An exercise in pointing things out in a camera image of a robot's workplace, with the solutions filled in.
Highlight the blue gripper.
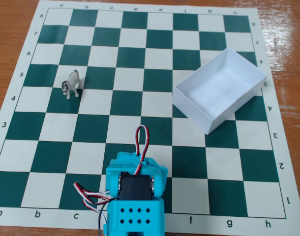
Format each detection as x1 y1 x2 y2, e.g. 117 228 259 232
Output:
110 151 168 178

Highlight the white open cardboard box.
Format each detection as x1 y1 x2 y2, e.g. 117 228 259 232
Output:
173 47 268 135

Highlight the green and white chess mat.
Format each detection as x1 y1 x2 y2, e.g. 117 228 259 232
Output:
0 0 293 234

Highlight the looped red white black cable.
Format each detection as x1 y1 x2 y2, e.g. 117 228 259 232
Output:
134 125 150 176

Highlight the red white black servo cable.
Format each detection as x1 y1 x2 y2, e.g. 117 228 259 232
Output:
73 181 113 198
83 196 110 236

